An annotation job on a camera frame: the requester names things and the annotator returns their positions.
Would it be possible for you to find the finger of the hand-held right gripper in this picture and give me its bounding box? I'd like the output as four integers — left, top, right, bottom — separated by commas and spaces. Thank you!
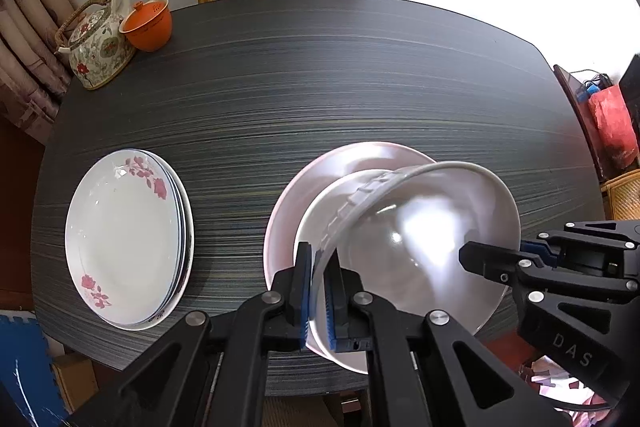
459, 241, 551, 303
537, 219, 640, 258

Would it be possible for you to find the wicker basket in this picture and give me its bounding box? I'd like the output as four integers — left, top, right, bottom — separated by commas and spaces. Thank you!
600, 169, 640, 222

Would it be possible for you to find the brown wooden cabinet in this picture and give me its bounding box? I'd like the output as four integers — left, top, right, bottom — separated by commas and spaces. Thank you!
0, 117, 48, 310

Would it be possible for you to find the black cable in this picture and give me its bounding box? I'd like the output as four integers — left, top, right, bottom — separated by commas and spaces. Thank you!
562, 397, 618, 410

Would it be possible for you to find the floral ceramic teapot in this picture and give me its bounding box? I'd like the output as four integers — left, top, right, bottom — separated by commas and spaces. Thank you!
54, 0, 138, 91

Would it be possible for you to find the cardboard box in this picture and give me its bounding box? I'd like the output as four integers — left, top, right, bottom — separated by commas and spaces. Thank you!
52, 352, 101, 413

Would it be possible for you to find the deep rose print plate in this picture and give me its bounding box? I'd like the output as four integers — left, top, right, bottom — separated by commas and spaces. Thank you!
65, 149, 182, 328

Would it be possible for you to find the white rose print plate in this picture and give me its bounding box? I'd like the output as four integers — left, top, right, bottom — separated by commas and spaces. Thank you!
150, 157, 195, 332

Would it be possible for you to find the pink bowl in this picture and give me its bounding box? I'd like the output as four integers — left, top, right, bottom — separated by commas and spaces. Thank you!
264, 141, 441, 288

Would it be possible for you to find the large white bowl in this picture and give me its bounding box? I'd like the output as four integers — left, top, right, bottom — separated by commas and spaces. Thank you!
310, 161, 521, 340

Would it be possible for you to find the brown patterned curtain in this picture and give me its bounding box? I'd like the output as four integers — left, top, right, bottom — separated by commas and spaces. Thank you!
0, 0, 76, 142

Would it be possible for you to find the red plastic bag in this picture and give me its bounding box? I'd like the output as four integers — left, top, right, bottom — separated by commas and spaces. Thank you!
587, 84, 637, 168

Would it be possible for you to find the dark wooden furniture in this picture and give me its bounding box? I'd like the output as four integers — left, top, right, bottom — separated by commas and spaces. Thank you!
552, 64, 603, 180

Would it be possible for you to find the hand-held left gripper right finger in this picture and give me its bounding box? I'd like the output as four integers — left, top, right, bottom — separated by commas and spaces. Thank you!
324, 251, 571, 427

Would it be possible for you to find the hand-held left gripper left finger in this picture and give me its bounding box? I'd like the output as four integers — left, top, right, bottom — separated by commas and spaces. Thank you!
67, 241, 313, 427

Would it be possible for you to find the pink cloth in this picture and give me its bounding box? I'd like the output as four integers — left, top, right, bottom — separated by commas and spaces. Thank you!
517, 354, 608, 408

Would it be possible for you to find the orange lidded tea cup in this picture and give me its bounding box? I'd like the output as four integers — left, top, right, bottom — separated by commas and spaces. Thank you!
119, 0, 173, 53

